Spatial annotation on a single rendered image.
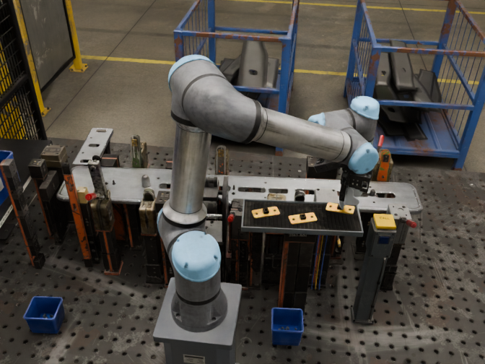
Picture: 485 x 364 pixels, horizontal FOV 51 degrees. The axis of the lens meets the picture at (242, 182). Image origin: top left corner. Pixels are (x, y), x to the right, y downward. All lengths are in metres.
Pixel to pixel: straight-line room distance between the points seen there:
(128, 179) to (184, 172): 0.84
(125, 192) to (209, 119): 1.00
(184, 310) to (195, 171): 0.36
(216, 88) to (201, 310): 0.58
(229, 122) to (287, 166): 1.61
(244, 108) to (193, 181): 0.28
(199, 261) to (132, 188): 0.83
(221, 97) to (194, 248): 0.40
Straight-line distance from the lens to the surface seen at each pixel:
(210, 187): 1.71
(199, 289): 1.27
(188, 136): 1.18
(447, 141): 4.16
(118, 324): 1.93
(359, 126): 1.37
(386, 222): 1.64
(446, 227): 2.43
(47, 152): 2.19
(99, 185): 1.85
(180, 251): 1.24
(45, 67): 4.87
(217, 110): 1.03
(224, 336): 1.36
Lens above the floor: 2.20
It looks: 37 degrees down
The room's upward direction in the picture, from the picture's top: 1 degrees clockwise
